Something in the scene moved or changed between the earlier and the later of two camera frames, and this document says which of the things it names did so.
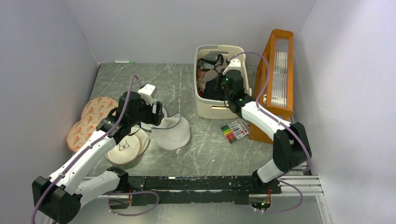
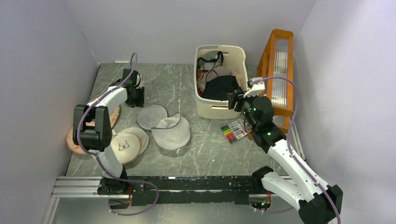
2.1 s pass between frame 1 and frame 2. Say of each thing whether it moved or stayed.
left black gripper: moved
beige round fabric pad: stayed
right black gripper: moved
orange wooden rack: stayed
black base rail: stayed
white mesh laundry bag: stayed
